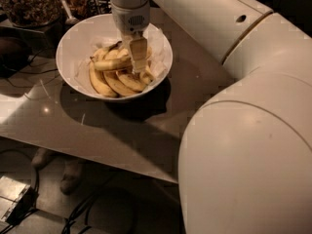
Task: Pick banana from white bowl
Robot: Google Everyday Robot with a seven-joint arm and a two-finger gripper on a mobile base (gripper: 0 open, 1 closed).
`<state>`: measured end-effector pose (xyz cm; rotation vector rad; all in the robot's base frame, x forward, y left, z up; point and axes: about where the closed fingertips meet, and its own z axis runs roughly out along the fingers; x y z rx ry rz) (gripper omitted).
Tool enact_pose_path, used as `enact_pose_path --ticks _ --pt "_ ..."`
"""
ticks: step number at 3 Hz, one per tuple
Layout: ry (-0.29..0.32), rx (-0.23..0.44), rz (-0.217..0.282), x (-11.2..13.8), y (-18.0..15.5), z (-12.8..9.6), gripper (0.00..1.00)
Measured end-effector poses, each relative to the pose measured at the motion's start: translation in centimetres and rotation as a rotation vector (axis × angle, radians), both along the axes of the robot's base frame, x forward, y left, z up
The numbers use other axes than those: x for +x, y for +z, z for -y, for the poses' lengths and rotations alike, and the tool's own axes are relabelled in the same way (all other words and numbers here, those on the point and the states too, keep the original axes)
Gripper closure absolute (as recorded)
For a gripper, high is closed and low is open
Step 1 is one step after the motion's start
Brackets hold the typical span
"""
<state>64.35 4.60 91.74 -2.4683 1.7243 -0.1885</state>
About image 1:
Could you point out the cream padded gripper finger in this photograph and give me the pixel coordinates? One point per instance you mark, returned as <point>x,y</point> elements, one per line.
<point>137,47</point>

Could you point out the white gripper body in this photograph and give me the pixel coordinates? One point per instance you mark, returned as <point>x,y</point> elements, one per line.
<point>131,20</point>

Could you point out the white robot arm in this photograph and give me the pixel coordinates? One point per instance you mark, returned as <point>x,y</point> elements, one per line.
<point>245,158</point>

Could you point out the white ceramic bowl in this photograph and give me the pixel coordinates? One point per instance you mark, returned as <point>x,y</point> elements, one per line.
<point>80,42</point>

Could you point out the white paper liner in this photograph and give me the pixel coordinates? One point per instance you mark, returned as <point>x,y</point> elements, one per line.
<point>109,73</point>

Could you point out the white scoop spoon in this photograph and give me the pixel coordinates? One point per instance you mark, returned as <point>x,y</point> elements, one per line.
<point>70,19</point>

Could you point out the left socked foot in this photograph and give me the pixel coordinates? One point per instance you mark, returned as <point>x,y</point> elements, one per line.
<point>42,158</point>

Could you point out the socked foot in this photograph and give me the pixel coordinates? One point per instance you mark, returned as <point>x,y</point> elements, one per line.
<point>72,175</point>
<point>42,158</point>

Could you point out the right socked foot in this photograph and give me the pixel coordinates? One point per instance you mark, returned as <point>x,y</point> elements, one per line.
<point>72,175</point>

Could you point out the silver box on floor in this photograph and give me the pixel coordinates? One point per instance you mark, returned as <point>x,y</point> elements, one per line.
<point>15,199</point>

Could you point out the black wire basket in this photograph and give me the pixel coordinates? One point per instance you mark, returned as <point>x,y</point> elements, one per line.
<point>82,9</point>

